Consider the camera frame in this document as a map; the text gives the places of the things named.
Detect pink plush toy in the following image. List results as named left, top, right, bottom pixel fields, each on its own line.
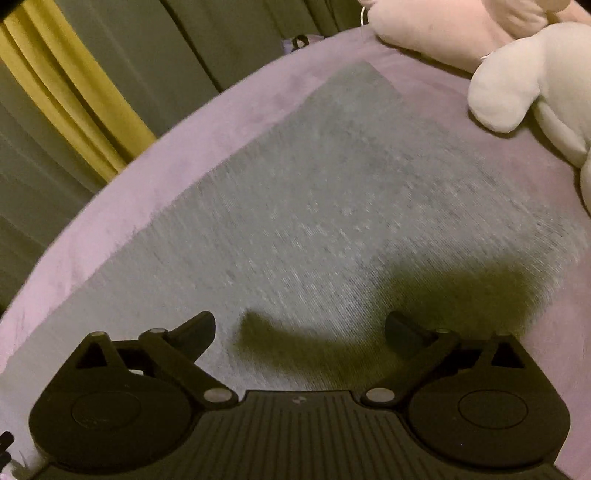
left=358, top=0, right=591, bottom=70

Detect pink bed sheet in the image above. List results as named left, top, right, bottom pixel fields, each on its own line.
left=0, top=21, right=591, bottom=480

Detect white plush toy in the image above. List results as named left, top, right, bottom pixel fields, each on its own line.
left=467, top=21, right=591, bottom=210

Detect yellow curtain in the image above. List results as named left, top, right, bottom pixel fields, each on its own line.
left=0, top=7, right=158, bottom=183

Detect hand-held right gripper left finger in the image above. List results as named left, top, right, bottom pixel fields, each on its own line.
left=74, top=311, right=235, bottom=410

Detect grey curtain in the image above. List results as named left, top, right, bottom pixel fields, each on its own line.
left=0, top=0, right=365, bottom=315

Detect grey pants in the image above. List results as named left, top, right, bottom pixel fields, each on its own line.
left=0, top=62, right=578, bottom=402

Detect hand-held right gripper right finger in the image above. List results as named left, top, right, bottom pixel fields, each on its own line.
left=361, top=310, right=533, bottom=410

